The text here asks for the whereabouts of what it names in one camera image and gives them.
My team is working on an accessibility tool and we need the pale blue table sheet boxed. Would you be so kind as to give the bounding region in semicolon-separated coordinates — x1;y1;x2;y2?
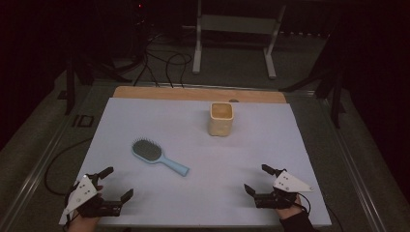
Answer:
58;97;333;227

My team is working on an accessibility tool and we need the black floor cable loop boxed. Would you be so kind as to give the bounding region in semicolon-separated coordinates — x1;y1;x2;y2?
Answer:
44;137;93;197

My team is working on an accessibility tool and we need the person's left hand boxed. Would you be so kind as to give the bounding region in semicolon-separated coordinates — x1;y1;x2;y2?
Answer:
67;211;102;232

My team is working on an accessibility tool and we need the white metal stand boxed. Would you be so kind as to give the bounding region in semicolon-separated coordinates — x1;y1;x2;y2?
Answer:
191;0;287;80

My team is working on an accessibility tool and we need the beige square cup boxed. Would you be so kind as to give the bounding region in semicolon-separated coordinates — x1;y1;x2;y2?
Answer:
207;101;235;137

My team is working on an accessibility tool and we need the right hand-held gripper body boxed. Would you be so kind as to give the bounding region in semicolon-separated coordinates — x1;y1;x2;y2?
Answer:
253;169;314;211

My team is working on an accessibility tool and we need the black metal stand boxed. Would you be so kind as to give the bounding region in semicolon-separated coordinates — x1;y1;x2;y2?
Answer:
278;32;348;130

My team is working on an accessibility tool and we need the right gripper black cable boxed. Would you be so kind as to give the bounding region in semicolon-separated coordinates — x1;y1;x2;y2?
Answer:
296;192;345;232

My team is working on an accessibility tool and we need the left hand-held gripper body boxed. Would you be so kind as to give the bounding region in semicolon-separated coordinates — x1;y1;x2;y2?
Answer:
61;175;125;226

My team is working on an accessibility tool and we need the person's right hand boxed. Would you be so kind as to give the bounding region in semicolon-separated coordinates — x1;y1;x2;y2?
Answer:
275;195;306;220

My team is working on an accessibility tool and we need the black tripod stand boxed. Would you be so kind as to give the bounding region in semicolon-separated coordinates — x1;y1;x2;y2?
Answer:
57;54;133;116

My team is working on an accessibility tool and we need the light blue hairbrush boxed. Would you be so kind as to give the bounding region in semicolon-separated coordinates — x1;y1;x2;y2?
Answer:
131;137;191;178

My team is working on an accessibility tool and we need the metal floor rail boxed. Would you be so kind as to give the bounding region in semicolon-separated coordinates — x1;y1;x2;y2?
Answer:
317;96;388;232
0;105;85;232

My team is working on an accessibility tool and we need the bundle of black cables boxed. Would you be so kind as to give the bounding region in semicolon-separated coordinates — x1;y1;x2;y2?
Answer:
133;32;193;89

